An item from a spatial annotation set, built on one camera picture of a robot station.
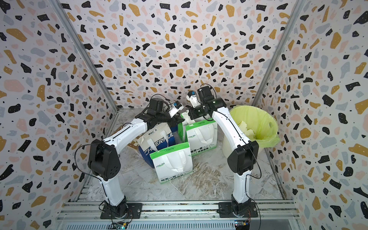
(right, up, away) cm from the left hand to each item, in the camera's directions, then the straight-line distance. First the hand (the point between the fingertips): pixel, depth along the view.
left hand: (183, 116), depth 85 cm
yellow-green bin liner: (+47, -5, -1) cm, 48 cm away
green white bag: (-1, -12, +8) cm, 15 cm away
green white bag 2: (+11, -12, -3) cm, 16 cm away
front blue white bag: (-14, -13, -4) cm, 20 cm away
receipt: (+2, -1, 0) cm, 2 cm away
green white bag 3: (-4, -24, -14) cm, 28 cm away
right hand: (+3, +1, -2) cm, 4 cm away
